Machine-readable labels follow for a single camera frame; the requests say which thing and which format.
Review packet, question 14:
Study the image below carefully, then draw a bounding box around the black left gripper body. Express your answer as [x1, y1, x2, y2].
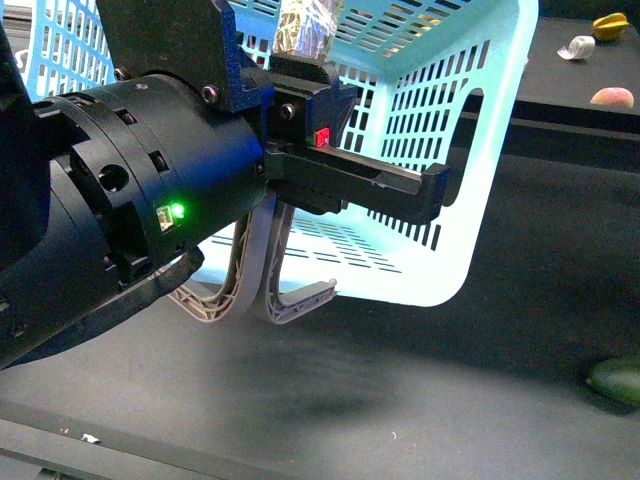
[98, 1, 449, 225]

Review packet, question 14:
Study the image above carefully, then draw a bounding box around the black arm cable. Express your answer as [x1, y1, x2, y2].
[29, 247, 206, 359]

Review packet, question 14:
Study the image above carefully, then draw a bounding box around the yellow star fruit right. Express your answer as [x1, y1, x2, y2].
[592, 12, 629, 42]

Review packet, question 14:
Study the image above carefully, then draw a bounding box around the plastic wrapped cable bundle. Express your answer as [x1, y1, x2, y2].
[271, 0, 346, 64]

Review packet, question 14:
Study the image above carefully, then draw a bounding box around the green avocado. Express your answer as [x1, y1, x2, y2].
[586, 356, 639, 408]

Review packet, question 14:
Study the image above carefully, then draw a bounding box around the pale peach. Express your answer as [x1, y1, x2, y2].
[590, 87, 635, 108]

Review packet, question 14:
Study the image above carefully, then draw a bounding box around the white tape roll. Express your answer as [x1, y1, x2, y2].
[557, 36, 596, 61]

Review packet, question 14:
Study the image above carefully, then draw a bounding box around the light blue plastic basket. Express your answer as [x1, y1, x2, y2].
[22, 0, 540, 308]

